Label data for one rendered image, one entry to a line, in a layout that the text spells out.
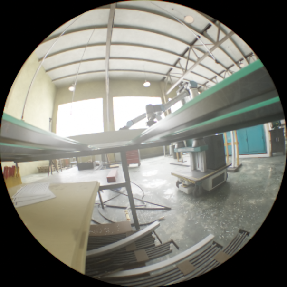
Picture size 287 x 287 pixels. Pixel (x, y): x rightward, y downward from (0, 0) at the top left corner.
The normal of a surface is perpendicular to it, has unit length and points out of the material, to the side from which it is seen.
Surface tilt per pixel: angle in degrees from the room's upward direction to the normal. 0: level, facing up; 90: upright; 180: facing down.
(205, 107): 90
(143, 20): 180
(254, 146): 90
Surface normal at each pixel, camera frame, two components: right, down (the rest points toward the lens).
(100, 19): 0.14, 0.99
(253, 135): -0.95, 0.11
